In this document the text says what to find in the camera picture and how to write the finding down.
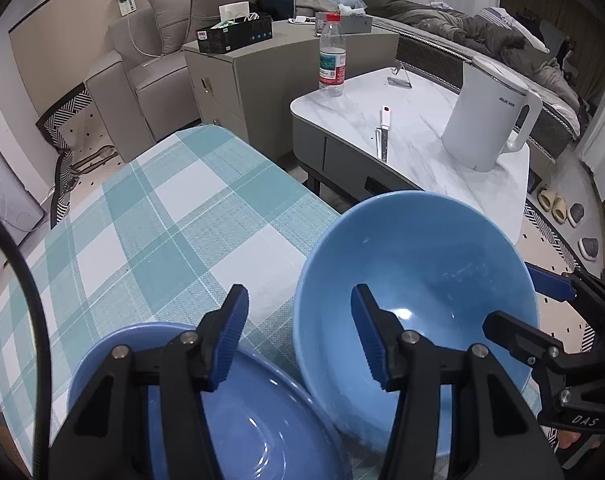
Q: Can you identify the patterned floor rug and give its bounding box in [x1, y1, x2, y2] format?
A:
[519, 195, 605, 361]

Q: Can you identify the teal checked tablecloth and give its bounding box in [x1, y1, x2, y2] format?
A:
[0, 125, 540, 480]

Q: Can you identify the clear phone stand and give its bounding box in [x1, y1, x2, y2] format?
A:
[386, 62, 413, 88]

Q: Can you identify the grey side cabinet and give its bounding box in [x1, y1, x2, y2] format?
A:
[182, 20, 400, 163]

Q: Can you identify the grey tissue box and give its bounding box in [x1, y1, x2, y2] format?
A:
[315, 2, 374, 37]

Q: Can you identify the clear water bottle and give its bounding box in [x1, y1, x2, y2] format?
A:
[318, 12, 346, 97]

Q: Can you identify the grey sofa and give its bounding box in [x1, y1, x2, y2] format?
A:
[85, 0, 403, 163]

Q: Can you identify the marble top coffee table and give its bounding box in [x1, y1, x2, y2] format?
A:
[290, 66, 530, 256]

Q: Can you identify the grey blanket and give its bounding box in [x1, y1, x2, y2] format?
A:
[372, 0, 580, 111]

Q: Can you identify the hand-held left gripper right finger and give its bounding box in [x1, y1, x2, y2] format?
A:
[351, 284, 565, 480]

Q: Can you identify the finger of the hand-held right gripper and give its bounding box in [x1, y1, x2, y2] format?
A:
[482, 311, 570, 376]
[525, 261, 605, 321]

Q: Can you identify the blue bowl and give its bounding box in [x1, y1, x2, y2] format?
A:
[292, 191, 540, 456]
[67, 322, 353, 480]

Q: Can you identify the white electric kettle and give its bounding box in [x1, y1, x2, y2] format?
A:
[441, 56, 543, 172]

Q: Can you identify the black cable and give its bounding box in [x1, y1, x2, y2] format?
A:
[0, 210, 50, 480]

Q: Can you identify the black box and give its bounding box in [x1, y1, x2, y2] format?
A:
[196, 14, 274, 55]

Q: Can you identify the white washing machine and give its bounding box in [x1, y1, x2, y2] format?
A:
[0, 125, 46, 251]

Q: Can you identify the small white box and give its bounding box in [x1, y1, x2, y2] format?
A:
[218, 1, 250, 23]

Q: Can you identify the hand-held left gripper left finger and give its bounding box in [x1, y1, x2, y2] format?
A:
[47, 284, 250, 480]

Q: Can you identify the white handled knife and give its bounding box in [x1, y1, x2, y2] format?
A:
[373, 105, 392, 163]

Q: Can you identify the person's right hand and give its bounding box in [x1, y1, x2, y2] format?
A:
[556, 430, 592, 455]

